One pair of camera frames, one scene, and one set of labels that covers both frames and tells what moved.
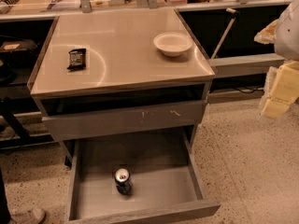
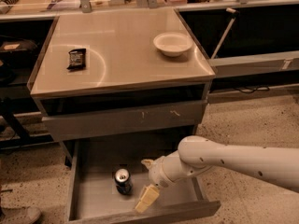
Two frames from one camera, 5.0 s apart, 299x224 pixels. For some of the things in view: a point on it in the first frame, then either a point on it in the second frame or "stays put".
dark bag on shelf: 20,49 stays put
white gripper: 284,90 to 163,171
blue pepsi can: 122,181 stays put
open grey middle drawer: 134,176 stays put
